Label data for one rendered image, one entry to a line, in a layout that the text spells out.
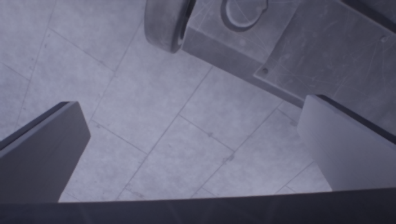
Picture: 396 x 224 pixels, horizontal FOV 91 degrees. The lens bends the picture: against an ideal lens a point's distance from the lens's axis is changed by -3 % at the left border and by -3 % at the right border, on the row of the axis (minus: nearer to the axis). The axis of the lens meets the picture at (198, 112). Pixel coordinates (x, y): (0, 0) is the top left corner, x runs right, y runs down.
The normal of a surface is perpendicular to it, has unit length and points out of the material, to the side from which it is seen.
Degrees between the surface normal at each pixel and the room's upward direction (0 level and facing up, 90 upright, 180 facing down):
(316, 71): 0
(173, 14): 24
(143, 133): 0
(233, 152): 0
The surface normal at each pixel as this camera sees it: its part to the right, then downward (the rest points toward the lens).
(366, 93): -0.09, 0.38
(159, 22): -0.26, 0.76
